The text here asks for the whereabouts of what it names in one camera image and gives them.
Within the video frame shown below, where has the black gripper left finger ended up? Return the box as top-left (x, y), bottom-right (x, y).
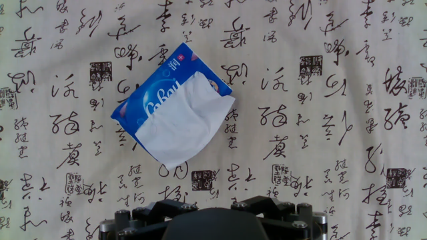
top-left (99, 199), bottom-right (199, 240)

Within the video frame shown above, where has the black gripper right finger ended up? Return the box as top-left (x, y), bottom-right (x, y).
top-left (230, 195), bottom-right (329, 240)

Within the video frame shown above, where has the blue tissue pack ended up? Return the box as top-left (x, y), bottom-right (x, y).
top-left (110, 42), bottom-right (234, 161)

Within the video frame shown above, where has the calligraphy print tablecloth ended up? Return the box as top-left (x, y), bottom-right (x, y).
top-left (0, 0), bottom-right (427, 240)

